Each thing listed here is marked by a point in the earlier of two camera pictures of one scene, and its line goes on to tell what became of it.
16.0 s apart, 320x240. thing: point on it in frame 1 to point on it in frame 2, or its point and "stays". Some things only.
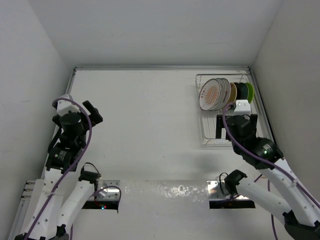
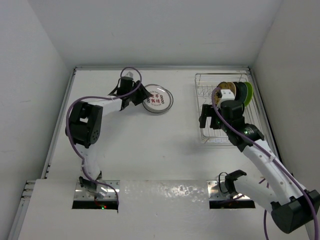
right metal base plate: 214,191 stays
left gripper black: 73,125 to 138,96
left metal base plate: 113,192 stays
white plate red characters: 228,93 to 161,99
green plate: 251,92 stays
